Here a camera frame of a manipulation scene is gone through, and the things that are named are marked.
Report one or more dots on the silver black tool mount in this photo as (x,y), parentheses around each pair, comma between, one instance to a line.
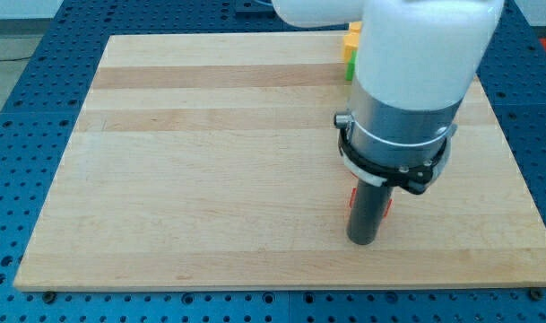
(387,146)

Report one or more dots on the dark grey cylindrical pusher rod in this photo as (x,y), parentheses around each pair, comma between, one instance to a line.
(367,212)

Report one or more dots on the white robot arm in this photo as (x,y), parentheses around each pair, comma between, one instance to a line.
(414,64)

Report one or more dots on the red block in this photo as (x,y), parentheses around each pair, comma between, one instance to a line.
(353,196)

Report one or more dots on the green block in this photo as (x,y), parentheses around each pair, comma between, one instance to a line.
(350,60)

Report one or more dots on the yellow block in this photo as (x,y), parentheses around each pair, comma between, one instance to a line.
(351,40)

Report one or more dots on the light wooden board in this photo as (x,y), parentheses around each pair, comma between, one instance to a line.
(210,162)

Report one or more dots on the blue perforated metal table plate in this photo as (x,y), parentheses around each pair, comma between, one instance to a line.
(39,116)

